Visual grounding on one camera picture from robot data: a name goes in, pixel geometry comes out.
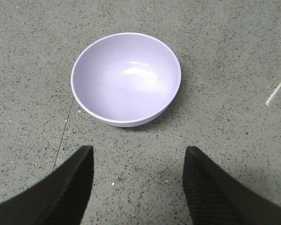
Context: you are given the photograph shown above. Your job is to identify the lilac plastic bowl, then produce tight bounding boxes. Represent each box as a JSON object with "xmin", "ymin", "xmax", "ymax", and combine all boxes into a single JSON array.
[{"xmin": 71, "ymin": 32, "xmax": 182, "ymax": 127}]

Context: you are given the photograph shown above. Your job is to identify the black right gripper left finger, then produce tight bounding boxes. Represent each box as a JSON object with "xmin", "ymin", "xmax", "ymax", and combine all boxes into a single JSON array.
[{"xmin": 0, "ymin": 145, "xmax": 94, "ymax": 225}]

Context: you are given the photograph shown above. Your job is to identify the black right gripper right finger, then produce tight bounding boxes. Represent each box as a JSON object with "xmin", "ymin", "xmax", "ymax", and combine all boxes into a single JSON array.
[{"xmin": 183, "ymin": 146, "xmax": 281, "ymax": 225}]

